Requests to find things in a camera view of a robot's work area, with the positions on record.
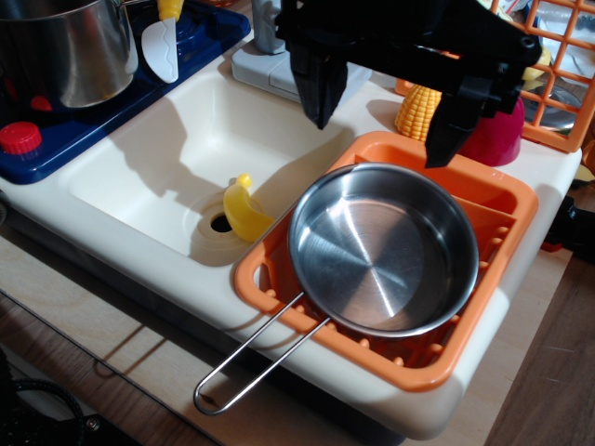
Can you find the red stove knob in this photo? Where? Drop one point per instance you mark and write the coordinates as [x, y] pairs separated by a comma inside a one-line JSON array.
[[20, 138]]

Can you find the magenta plastic cup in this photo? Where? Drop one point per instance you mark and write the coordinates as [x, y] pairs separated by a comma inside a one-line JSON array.
[[496, 141]]

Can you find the blue toy stove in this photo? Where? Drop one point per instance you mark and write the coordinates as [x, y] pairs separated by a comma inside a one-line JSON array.
[[203, 34]]

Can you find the yellow toy corn cob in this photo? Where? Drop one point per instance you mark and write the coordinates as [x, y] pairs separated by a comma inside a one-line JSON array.
[[414, 117]]

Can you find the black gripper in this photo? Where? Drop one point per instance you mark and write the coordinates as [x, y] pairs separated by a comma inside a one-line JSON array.
[[459, 48]]

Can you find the orange plastic grid basket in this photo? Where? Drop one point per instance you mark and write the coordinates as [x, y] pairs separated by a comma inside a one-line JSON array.
[[559, 105]]

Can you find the white toy knife yellow handle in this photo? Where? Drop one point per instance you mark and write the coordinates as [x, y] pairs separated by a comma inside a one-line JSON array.
[[159, 41]]

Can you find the steel frying pan wire handle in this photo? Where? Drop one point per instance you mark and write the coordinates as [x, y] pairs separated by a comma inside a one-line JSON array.
[[369, 251]]

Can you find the black clamp with red tip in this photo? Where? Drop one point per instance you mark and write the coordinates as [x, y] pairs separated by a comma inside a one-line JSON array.
[[572, 229]]

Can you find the yellow toy banana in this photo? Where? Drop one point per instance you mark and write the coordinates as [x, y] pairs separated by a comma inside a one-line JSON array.
[[245, 220]]

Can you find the grey toy faucet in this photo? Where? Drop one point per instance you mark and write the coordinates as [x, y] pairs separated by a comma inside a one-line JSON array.
[[265, 63]]

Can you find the yellow toy potato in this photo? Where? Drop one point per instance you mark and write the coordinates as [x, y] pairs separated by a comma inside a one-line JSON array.
[[532, 73]]

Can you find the large steel pot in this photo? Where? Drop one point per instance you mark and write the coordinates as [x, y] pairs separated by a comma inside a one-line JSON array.
[[58, 56]]

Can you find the cream plastic toy sink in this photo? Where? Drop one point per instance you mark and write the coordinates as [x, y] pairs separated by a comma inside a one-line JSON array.
[[136, 210]]

